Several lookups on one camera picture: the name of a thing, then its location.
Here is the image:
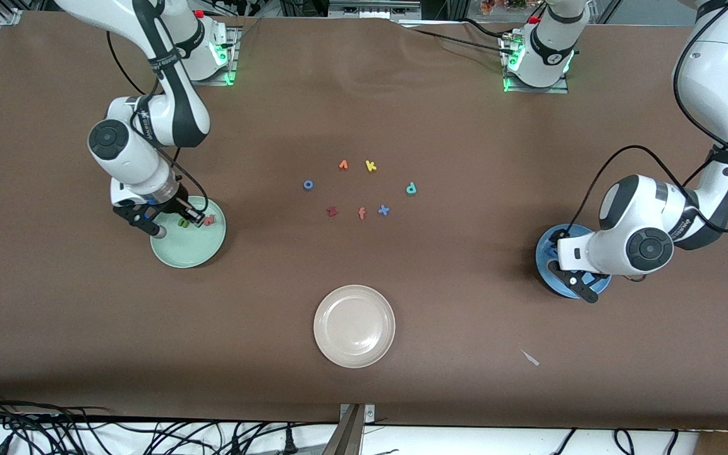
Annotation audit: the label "metal table edge bracket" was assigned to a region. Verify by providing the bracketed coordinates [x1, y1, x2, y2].
[337, 403, 376, 455]

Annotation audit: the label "green plate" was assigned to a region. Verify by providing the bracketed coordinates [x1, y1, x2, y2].
[150, 196, 227, 269]

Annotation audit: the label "grey metal box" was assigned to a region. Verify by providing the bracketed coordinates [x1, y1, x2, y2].
[328, 0, 422, 20]

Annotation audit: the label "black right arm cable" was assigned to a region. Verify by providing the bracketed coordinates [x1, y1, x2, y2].
[106, 28, 209, 214]

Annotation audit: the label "brown paper table cover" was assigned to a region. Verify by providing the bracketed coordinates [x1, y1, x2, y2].
[0, 9, 728, 430]

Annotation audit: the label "tangled black floor cables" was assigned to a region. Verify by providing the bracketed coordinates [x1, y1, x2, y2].
[0, 391, 339, 455]

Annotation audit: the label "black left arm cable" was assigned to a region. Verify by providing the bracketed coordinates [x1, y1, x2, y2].
[567, 0, 728, 233]

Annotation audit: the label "black cable at arm base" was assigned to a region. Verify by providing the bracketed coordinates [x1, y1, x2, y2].
[396, 19, 516, 54]

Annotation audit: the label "beige plate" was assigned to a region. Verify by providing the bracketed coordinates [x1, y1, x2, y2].
[313, 285, 396, 368]

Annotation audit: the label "blue plate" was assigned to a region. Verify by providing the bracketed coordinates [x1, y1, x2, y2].
[535, 224, 612, 299]

